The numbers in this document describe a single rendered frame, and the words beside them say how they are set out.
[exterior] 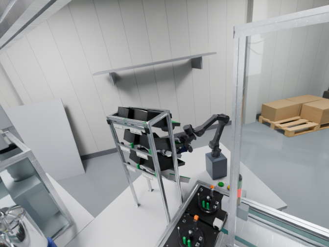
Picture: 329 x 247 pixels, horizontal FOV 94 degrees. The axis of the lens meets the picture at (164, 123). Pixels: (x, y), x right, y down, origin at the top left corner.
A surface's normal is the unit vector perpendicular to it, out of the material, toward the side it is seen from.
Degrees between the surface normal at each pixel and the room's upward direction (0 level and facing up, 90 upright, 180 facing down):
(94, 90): 90
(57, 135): 77
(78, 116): 90
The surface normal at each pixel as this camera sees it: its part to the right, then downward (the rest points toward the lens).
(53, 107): 0.16, 0.16
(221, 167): 0.20, 0.38
